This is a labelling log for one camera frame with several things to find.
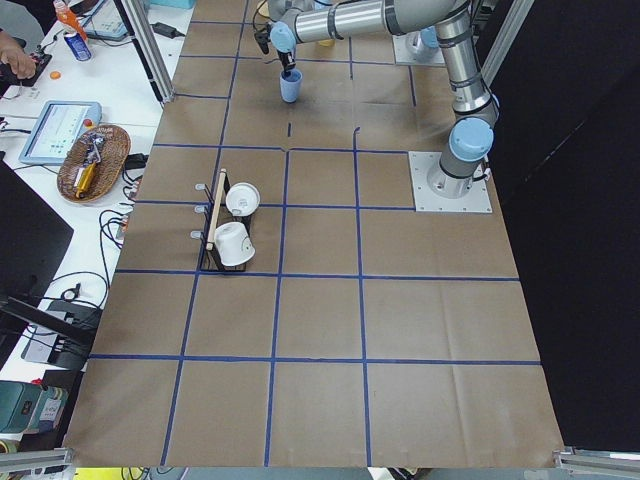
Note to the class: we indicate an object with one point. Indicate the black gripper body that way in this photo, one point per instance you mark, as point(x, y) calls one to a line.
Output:
point(286, 58)

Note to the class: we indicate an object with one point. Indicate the light blue plastic cup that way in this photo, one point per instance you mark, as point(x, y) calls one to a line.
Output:
point(290, 85)

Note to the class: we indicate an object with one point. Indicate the person's hand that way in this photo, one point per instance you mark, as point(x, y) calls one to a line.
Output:
point(12, 54)

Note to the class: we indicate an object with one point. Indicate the black power adapter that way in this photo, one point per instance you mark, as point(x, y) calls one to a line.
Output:
point(166, 30)

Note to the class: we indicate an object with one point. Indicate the white smiley mug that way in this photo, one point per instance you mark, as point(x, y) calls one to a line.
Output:
point(233, 244)

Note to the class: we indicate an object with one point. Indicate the wooden rack dowel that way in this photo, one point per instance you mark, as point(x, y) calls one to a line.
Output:
point(215, 209)

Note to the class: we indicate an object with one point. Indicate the blue drink can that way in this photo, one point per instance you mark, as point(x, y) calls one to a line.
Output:
point(77, 46)

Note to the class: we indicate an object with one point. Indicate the dark wicker basket with tools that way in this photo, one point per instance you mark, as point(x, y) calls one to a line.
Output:
point(93, 163)

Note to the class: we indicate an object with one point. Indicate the blue teach pendant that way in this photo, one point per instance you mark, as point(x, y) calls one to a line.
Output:
point(59, 125)

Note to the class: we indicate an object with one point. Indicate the black monitor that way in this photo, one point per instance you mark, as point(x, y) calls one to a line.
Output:
point(34, 241)

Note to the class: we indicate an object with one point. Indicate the aluminium frame post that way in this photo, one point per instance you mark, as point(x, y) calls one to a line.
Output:
point(135, 20)

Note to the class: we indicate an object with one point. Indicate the black wire mug rack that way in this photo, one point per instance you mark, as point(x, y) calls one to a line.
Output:
point(209, 261)

